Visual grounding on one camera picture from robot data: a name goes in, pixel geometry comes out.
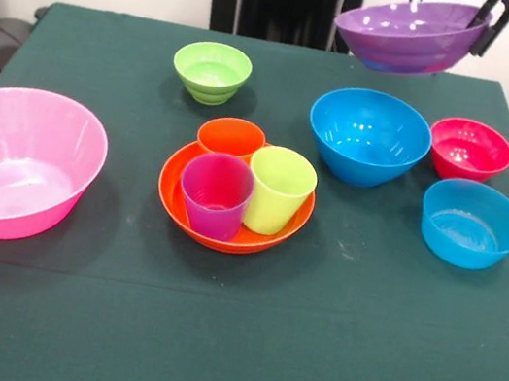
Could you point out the purple bowl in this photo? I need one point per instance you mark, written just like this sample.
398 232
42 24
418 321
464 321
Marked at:
404 39

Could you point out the small magenta bowl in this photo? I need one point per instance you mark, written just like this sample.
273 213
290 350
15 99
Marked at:
470 154

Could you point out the green cup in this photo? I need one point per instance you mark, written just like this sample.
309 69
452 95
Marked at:
276 194

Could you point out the orange cup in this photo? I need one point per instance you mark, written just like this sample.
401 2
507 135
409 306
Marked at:
229 139

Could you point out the purple cup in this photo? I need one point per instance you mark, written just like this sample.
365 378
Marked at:
215 203

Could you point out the orange bowl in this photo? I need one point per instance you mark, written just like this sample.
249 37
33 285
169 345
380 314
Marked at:
170 190

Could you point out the large blue bowl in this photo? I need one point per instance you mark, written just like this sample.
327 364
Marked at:
361 145

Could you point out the small blue bowl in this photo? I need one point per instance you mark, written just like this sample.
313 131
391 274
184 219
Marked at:
468 238

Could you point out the green bowl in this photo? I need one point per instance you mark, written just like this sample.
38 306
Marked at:
210 79

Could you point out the dark green table cloth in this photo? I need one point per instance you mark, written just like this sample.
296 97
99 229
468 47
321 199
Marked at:
258 339

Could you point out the large pink bowl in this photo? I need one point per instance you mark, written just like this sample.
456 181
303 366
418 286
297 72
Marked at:
13 187

